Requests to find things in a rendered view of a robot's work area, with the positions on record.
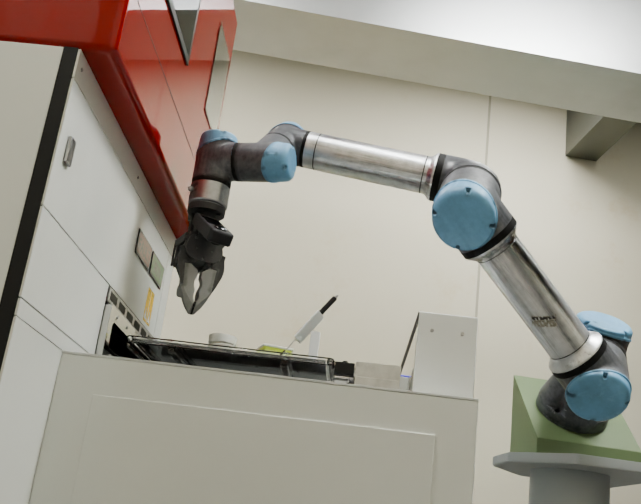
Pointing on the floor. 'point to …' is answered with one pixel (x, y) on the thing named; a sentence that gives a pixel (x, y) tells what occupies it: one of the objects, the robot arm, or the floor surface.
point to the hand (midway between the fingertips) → (193, 306)
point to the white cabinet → (246, 440)
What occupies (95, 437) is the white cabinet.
